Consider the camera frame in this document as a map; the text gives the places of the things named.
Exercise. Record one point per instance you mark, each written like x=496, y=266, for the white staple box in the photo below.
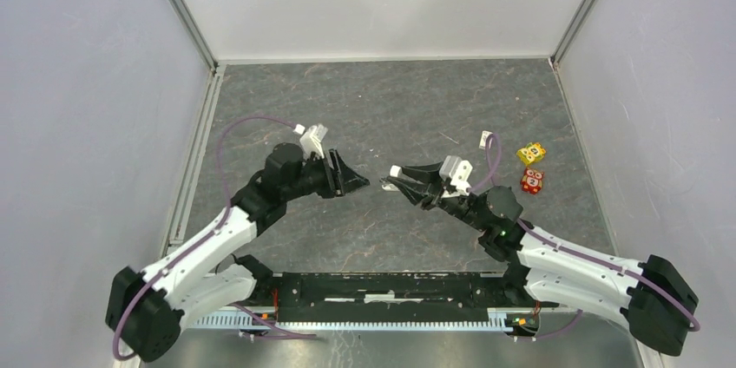
x=486, y=140

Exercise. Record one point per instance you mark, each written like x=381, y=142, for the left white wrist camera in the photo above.
x=310, y=139

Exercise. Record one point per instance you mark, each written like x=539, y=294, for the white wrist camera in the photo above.
x=310, y=139
x=454, y=174

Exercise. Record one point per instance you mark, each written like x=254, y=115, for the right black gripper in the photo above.
x=416, y=192

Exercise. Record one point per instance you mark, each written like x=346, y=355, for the yellow toy block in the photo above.
x=531, y=153

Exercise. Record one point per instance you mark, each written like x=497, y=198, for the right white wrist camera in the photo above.
x=454, y=174

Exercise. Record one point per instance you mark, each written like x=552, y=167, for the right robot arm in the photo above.
x=649, y=298

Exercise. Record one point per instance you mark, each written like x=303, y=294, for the aluminium frame post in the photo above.
x=193, y=30
x=570, y=33

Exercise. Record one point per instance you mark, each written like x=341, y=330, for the right aluminium frame post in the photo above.
x=570, y=33

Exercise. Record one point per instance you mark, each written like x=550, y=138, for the white stapler top half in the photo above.
x=387, y=182

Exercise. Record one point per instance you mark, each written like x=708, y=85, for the red toy block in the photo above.
x=532, y=181

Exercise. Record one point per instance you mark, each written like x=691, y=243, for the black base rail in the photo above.
x=386, y=297

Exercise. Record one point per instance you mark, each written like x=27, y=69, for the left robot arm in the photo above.
x=150, y=308

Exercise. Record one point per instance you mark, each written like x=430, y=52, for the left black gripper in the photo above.
x=339, y=180

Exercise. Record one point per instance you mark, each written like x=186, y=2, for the left aluminium frame post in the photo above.
x=193, y=30

